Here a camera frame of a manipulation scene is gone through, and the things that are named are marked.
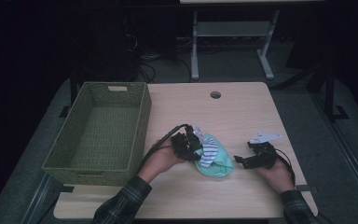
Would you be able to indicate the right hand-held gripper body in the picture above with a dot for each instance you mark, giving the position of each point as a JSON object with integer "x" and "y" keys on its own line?
{"x": 264, "y": 157}

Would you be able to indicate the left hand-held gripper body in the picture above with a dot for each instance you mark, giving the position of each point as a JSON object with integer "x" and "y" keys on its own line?
{"x": 183, "y": 146}

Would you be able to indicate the striped white cloth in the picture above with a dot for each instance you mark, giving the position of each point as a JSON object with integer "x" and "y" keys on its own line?
{"x": 209, "y": 152}

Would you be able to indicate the mint green bib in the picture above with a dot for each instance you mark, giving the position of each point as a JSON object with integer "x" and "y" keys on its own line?
{"x": 220, "y": 165}

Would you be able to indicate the green woven basket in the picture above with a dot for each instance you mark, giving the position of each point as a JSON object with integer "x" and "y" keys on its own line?
{"x": 105, "y": 133}

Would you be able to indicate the person's right hand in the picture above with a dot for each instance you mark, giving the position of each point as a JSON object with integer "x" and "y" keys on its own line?
{"x": 278, "y": 177}

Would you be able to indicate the person's left hand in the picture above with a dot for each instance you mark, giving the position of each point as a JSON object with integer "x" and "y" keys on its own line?
{"x": 160, "y": 161}

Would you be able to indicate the grey tape strip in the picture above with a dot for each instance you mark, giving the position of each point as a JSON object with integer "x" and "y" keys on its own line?
{"x": 307, "y": 188}

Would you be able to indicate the round grey table grommet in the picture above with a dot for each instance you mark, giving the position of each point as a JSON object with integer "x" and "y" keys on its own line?
{"x": 215, "y": 95}

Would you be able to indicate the grey metal stand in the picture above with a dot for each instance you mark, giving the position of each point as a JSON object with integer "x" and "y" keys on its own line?
{"x": 230, "y": 28}

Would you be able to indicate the black tape strip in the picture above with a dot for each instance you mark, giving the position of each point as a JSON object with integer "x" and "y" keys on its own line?
{"x": 66, "y": 188}

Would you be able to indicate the black post with bracket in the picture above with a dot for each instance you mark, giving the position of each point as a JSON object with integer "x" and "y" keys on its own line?
{"x": 73, "y": 88}
{"x": 329, "y": 93}

